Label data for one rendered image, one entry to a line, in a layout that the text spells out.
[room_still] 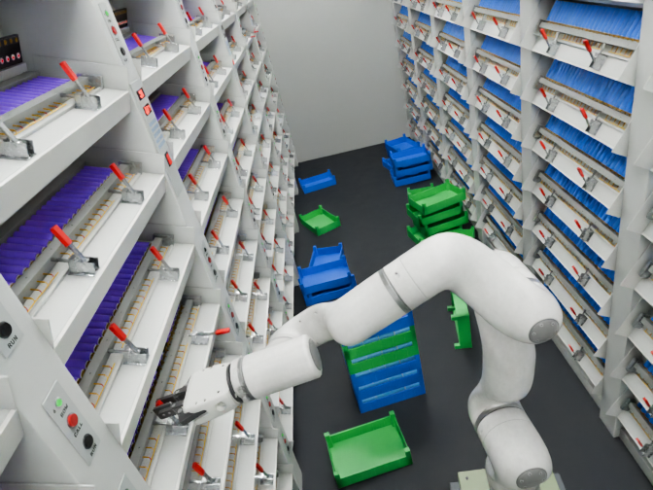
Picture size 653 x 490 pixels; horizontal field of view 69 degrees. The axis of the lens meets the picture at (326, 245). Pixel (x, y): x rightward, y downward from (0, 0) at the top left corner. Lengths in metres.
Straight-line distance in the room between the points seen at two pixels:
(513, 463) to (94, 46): 1.21
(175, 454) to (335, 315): 0.43
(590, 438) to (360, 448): 0.86
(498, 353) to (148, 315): 0.70
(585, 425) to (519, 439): 1.05
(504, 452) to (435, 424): 1.02
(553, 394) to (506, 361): 1.26
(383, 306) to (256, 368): 0.26
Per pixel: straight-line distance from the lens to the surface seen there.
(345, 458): 2.09
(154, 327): 1.02
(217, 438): 1.30
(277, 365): 0.89
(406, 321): 1.93
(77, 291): 0.82
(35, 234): 0.94
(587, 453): 2.09
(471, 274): 0.83
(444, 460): 2.04
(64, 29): 1.19
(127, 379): 0.92
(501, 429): 1.15
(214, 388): 0.94
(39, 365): 0.70
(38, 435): 0.69
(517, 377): 1.02
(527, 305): 0.84
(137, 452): 1.03
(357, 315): 0.83
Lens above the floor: 1.69
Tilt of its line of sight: 30 degrees down
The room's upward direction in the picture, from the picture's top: 15 degrees counter-clockwise
